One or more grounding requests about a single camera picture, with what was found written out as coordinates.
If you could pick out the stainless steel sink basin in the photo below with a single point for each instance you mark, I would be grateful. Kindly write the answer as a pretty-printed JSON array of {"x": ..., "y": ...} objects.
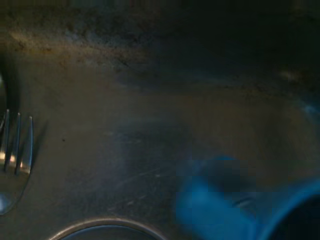
[{"x": 140, "y": 100}]

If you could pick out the silver metal fork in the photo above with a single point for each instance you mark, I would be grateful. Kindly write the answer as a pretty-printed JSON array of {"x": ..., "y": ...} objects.
[{"x": 17, "y": 160}]

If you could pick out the blue ceramic mug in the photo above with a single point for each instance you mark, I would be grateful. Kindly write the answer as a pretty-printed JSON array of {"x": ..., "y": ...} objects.
[{"x": 215, "y": 212}]

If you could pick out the round metal sink drain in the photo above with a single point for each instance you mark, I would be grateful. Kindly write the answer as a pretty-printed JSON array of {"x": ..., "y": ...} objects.
[{"x": 105, "y": 228}]

